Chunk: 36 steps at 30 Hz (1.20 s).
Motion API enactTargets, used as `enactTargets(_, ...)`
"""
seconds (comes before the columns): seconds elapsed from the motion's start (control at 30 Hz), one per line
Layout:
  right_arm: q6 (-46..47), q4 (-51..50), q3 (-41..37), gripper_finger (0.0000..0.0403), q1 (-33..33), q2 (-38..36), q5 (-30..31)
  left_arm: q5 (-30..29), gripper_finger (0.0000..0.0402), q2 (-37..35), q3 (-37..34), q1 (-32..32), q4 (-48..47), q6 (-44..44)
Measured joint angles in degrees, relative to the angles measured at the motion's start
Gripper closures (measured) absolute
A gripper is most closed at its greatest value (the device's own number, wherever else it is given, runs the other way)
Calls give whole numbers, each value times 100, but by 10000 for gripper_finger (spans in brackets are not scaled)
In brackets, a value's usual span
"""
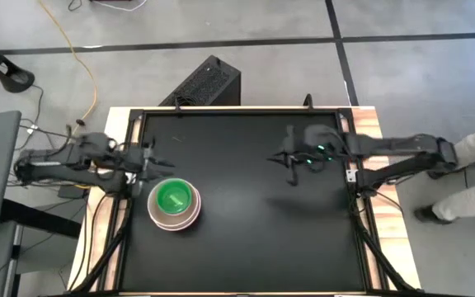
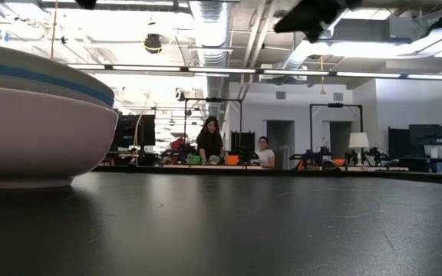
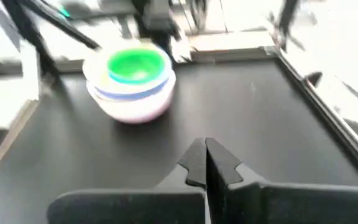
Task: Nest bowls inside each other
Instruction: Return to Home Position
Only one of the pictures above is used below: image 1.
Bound long black cable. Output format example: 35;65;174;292
17;83;103;144

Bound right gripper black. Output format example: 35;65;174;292
266;125;346;186

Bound black computer tower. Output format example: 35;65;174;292
158;54;242;107

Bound yellow cable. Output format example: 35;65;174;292
37;0;99;137

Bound black floor stand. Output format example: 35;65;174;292
0;28;36;94

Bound white cable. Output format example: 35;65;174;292
91;0;148;12

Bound wooden table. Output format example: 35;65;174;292
67;106;422;296

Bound person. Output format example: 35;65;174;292
412;119;475;226

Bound black table frame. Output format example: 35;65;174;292
70;106;420;297

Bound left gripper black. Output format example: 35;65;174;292
126;139;176;197

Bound small green bowl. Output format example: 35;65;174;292
155;177;194;216

